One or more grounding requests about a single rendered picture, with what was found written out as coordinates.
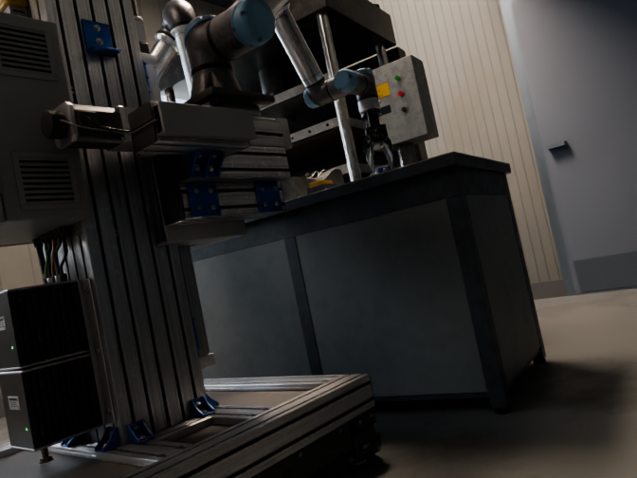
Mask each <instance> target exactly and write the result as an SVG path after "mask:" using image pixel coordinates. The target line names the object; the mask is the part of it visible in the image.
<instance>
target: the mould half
mask: <svg viewBox="0 0 637 478"><path fill-rule="evenodd" d="M311 177H312V176H310V177H307V178H306V177H295V176H293V177H290V178H287V179H285V180H283V181H281V184H282V193H283V198H284V201H286V200H290V199H293V198H296V197H300V196H303V195H307V189H309V188H310V184H311V183H314V182H317V181H321V180H332V181H333V184H337V185H341V184H344V179H343V175H342V172H341V170H339V169H334V170H331V171H328V172H325V173H322V174H320V175H319V176H318V177H317V178H316V179H312V178H311Z"/></svg>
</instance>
